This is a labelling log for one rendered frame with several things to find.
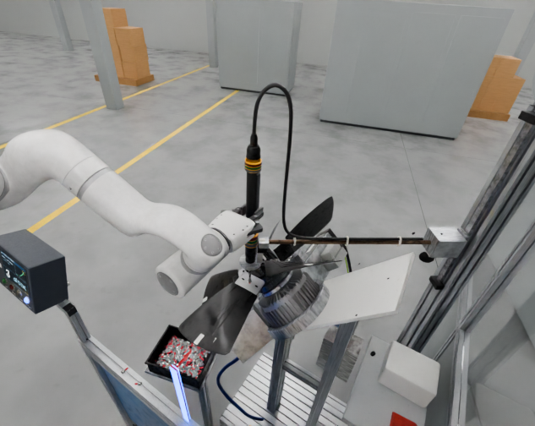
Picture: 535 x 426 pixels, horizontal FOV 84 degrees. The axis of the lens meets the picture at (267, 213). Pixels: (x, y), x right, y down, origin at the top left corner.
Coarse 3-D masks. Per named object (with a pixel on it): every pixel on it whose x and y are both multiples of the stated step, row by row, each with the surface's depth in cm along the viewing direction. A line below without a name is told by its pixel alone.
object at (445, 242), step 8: (432, 232) 94; (440, 232) 94; (448, 232) 94; (456, 232) 94; (464, 232) 93; (432, 240) 94; (440, 240) 91; (448, 240) 91; (456, 240) 91; (464, 240) 91; (432, 248) 94; (440, 248) 92; (448, 248) 93; (456, 248) 93; (432, 256) 94; (440, 256) 94; (448, 256) 95; (456, 256) 95
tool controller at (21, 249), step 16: (0, 240) 103; (16, 240) 104; (32, 240) 106; (0, 256) 102; (16, 256) 97; (32, 256) 98; (48, 256) 100; (64, 256) 102; (0, 272) 106; (16, 272) 98; (32, 272) 94; (48, 272) 99; (64, 272) 104; (16, 288) 102; (32, 288) 96; (48, 288) 101; (64, 288) 106; (32, 304) 99; (48, 304) 103
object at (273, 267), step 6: (270, 264) 86; (276, 264) 85; (282, 264) 83; (288, 264) 82; (294, 264) 81; (300, 264) 80; (318, 264) 77; (324, 264) 86; (270, 270) 77; (276, 270) 76; (282, 270) 75; (288, 270) 75
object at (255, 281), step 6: (240, 276) 104; (246, 276) 104; (252, 276) 104; (240, 282) 102; (246, 282) 102; (252, 282) 102; (258, 282) 102; (264, 282) 102; (246, 288) 100; (252, 288) 100; (258, 288) 100
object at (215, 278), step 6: (228, 270) 121; (234, 270) 118; (216, 276) 126; (222, 276) 122; (228, 276) 119; (234, 276) 117; (210, 282) 128; (216, 282) 124; (222, 282) 120; (228, 282) 117; (234, 282) 116; (210, 288) 125; (216, 288) 121; (222, 288) 118; (204, 294) 127; (210, 294) 123
